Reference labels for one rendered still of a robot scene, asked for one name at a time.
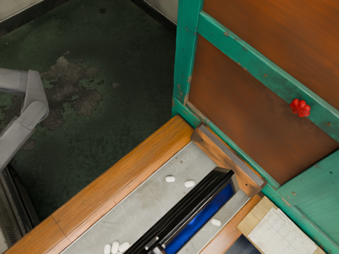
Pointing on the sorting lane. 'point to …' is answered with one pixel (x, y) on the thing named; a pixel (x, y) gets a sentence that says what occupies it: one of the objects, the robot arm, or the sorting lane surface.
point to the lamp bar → (190, 213)
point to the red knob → (300, 108)
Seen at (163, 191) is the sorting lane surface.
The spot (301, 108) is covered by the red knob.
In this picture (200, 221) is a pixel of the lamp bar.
